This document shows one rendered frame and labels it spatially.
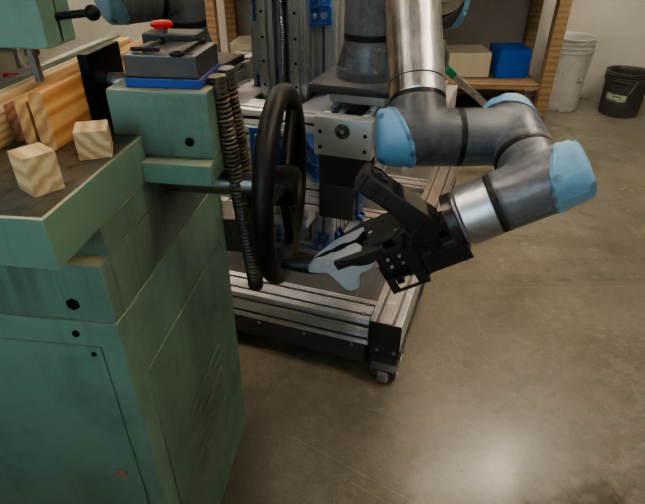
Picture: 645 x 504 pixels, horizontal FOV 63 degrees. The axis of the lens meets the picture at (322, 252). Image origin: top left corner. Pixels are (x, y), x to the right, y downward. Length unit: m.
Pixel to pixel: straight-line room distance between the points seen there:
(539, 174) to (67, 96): 0.58
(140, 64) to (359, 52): 0.65
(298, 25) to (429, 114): 0.79
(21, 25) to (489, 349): 1.46
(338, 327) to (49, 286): 0.92
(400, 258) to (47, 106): 0.47
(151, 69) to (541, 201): 0.50
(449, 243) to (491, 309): 1.24
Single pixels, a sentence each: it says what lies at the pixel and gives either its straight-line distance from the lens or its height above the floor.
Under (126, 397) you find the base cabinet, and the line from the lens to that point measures 0.81.
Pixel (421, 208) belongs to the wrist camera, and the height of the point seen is 0.84.
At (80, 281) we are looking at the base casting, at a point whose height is 0.78.
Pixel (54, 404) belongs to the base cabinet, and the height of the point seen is 0.55.
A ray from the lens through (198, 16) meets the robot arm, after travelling 1.48.
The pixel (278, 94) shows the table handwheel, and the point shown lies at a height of 0.95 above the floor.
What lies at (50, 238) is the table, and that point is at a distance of 0.58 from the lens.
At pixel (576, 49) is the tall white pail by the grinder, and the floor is 0.41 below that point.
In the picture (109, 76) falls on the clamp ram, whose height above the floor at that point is 0.96.
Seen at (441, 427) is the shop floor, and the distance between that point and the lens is 1.50.
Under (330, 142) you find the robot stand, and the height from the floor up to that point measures 0.72.
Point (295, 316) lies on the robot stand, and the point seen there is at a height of 0.18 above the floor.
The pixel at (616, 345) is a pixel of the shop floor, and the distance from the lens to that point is 1.92.
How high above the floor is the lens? 1.15
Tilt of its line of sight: 33 degrees down
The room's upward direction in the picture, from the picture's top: straight up
